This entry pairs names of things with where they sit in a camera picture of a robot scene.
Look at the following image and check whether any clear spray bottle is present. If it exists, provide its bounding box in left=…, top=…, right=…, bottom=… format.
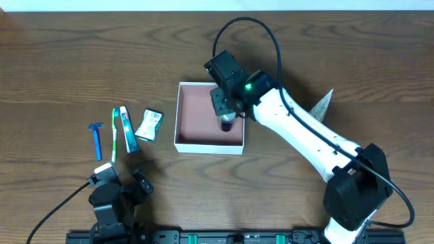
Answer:
left=219, top=113, right=236, bottom=132

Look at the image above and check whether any blue disposable razor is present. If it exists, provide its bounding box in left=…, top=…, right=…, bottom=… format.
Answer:
left=88, top=123, right=103, bottom=161

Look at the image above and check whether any white lotion tube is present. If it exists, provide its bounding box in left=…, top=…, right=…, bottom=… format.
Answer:
left=309, top=89, right=334, bottom=122

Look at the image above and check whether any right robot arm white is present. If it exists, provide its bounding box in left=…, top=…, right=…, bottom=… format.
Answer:
left=207, top=68, right=393, bottom=243

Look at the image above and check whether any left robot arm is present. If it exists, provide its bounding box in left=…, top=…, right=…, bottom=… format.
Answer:
left=88, top=167, right=153, bottom=243

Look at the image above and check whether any Colgate toothpaste tube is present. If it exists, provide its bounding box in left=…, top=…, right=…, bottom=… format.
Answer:
left=119, top=106, right=140, bottom=153

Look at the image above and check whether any white box with pink interior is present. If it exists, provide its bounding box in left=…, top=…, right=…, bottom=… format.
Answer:
left=174, top=82, right=245, bottom=155

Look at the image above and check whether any green white soap packet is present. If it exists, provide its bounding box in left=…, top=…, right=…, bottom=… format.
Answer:
left=135, top=109, right=163, bottom=142

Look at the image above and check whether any green toothbrush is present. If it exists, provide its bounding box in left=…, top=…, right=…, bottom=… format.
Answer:
left=111, top=108, right=120, bottom=163

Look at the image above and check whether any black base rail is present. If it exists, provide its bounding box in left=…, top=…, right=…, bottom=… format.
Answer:
left=66, top=229, right=406, bottom=244

